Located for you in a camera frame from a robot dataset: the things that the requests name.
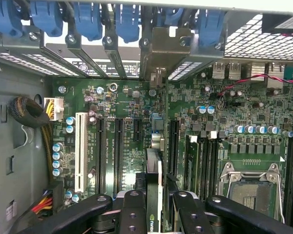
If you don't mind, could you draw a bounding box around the black RAM slot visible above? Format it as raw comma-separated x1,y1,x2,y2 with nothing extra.
284,138,293,234
203,131,220,197
185,135,203,199

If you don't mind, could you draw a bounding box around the metal CPU socket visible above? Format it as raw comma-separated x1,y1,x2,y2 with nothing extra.
218,161,285,224

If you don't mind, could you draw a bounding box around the long black expansion slot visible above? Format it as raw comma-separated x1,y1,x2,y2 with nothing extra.
169,118,181,180
114,117,125,198
95,117,107,195

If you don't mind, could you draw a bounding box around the short black expansion slot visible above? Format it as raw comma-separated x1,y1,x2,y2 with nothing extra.
132,118,143,144

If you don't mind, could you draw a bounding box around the white expansion slot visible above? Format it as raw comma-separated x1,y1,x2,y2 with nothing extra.
74,111,89,194

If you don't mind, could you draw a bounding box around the green motherboard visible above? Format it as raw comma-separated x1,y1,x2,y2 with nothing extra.
51,62,293,234

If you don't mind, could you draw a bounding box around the grey open PC case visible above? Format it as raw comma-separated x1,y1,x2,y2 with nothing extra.
0,0,293,234

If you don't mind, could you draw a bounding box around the red yellow wire bundle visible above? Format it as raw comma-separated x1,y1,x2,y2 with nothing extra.
31,189,55,216

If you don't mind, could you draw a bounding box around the braided black yellow power wire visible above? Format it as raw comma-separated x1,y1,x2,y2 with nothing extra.
7,95,64,182

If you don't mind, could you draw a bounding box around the red black twisted wire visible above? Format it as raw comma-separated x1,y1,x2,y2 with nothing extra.
216,74,293,98

